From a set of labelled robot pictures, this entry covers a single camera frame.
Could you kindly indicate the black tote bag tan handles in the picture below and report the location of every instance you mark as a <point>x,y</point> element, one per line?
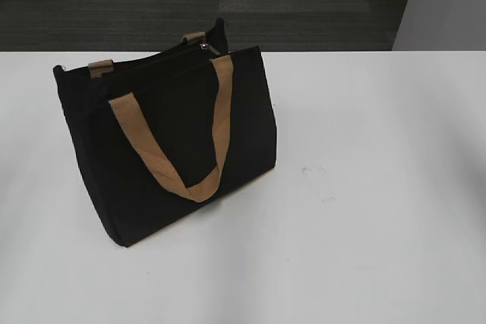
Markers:
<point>157,138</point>

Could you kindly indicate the silver zipper pull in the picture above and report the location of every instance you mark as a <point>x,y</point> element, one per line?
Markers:
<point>209,48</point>

